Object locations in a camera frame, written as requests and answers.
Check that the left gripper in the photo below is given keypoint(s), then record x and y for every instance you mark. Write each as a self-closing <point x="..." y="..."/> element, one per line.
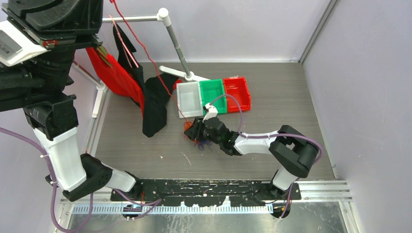
<point x="58" y="23"/>

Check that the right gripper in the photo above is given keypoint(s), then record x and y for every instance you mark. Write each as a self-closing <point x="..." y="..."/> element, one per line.
<point x="196" y="130"/>

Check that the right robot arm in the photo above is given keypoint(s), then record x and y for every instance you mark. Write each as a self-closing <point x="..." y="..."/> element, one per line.
<point x="295" y="152"/>

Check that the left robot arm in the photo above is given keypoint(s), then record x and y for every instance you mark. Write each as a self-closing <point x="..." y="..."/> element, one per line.
<point x="37" y="87"/>

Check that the white plastic bin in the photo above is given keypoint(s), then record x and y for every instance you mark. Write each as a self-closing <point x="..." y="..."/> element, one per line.
<point x="189" y="100"/>

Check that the green plastic bin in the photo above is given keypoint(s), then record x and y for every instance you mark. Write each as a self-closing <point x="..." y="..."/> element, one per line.
<point x="212" y="89"/>

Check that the red plastic bin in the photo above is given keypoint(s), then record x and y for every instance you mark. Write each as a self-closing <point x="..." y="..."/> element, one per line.
<point x="238" y="88"/>

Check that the black cloth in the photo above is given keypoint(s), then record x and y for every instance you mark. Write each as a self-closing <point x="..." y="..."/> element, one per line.
<point x="156" y="92"/>

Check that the pink hanger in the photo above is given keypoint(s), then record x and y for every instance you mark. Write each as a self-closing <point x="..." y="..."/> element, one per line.
<point x="125" y="47"/>

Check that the red cloth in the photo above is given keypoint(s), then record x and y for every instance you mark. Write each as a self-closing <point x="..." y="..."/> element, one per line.
<point x="116" y="78"/>

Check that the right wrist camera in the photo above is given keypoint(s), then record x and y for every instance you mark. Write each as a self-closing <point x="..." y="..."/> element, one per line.
<point x="210" y="110"/>

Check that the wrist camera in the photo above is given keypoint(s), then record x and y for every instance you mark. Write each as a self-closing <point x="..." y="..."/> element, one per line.
<point x="210" y="110"/>
<point x="15" y="47"/>

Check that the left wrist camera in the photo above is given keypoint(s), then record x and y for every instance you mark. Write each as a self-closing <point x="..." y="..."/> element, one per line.
<point x="15" y="47"/>

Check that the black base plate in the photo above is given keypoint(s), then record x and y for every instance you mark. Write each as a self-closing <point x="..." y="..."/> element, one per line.
<point x="206" y="193"/>

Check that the aluminium rail frame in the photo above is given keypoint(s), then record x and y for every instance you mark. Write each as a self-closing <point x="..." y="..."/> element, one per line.
<point x="311" y="191"/>

